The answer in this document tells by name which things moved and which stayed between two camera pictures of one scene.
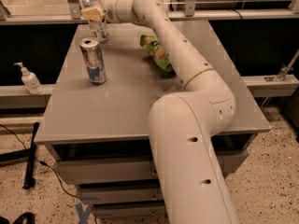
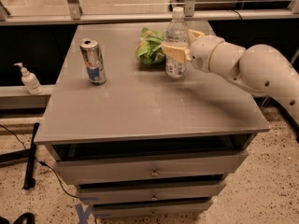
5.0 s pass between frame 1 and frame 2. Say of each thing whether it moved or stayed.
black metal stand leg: stayed
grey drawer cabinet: stayed
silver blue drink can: stayed
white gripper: moved
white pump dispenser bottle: stayed
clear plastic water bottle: moved
